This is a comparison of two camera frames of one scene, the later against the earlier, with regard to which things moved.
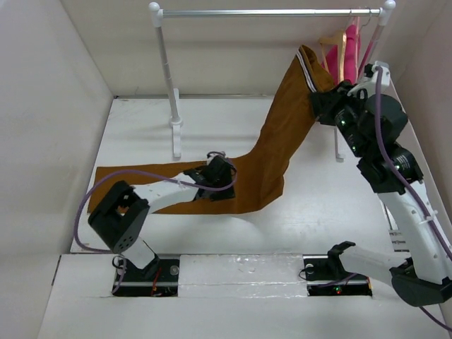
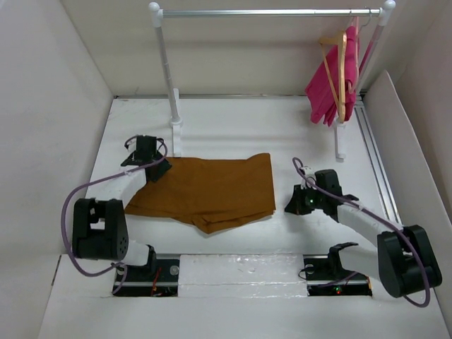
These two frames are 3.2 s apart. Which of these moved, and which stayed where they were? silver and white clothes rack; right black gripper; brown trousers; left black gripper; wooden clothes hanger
Moved: right black gripper; brown trousers; left black gripper
Stayed: silver and white clothes rack; wooden clothes hanger
